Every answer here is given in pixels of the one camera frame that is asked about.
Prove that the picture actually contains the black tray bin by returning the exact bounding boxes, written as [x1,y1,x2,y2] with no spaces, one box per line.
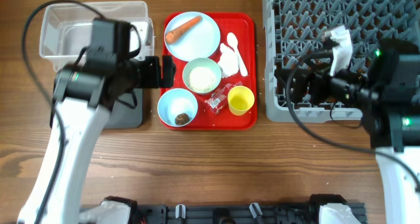
[49,71,144,130]

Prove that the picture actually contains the crumpled white napkin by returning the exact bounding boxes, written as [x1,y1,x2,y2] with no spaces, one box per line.
[217,43,239,78]

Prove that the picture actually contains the grey dishwasher rack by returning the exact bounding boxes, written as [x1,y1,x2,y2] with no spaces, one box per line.
[262,0,419,122]

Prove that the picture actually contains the light blue plate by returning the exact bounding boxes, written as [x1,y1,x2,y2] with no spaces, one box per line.
[164,12,221,62]

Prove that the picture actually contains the clear plastic bin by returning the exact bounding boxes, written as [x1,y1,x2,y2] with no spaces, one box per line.
[39,1,154,72]

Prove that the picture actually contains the white plastic spoon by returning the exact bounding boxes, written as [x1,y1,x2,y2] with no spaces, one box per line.
[227,32,248,77]

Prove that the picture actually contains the green bowl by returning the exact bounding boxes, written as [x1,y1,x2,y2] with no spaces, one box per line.
[182,58,222,95]

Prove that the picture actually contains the orange carrot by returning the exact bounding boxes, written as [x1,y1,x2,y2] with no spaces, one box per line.
[165,16,202,45]

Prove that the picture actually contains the white rice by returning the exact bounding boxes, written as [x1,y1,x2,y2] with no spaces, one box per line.
[187,66,219,93]

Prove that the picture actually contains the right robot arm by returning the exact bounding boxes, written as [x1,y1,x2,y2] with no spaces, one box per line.
[274,39,419,223]

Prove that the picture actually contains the brown food ball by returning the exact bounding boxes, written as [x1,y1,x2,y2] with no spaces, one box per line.
[175,113,190,126]

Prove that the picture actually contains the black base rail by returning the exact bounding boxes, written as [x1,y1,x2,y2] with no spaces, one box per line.
[131,202,318,224]

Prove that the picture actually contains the light blue bowl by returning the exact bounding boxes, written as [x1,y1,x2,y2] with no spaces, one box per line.
[157,88,198,127]

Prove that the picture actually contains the red serving tray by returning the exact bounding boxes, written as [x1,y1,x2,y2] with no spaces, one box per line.
[163,12,257,130]

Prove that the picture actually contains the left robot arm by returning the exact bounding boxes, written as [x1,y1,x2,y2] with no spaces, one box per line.
[18,18,176,223]

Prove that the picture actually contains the red snack wrapper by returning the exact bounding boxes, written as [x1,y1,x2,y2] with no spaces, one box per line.
[205,81,243,114]

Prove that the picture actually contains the yellow plastic cup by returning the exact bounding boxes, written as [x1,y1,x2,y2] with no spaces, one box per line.
[228,85,255,116]

